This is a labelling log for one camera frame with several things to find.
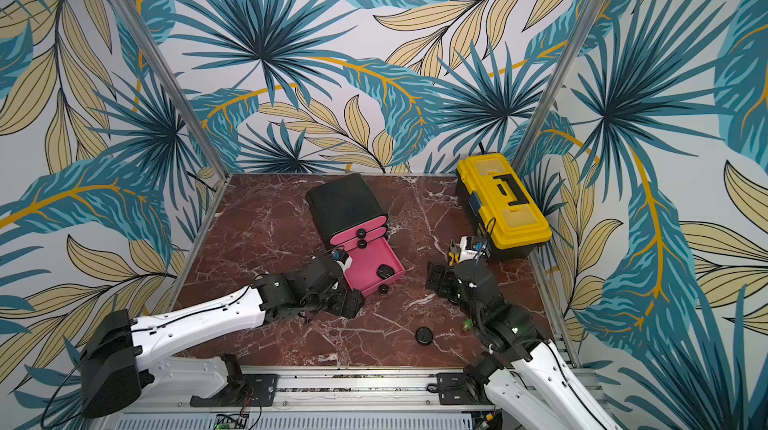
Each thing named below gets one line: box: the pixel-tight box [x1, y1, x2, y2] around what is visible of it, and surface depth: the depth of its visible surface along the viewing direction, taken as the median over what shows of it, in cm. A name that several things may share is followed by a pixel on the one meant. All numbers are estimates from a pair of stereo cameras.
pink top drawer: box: [330, 216, 387, 245], surface depth 87 cm
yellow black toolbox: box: [456, 153, 553, 259], surface depth 93 cm
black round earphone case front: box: [415, 326, 433, 345], surface depth 83 cm
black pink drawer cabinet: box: [306, 173, 389, 252], surface depth 91 cm
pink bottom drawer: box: [344, 238, 406, 297], surface depth 95 cm
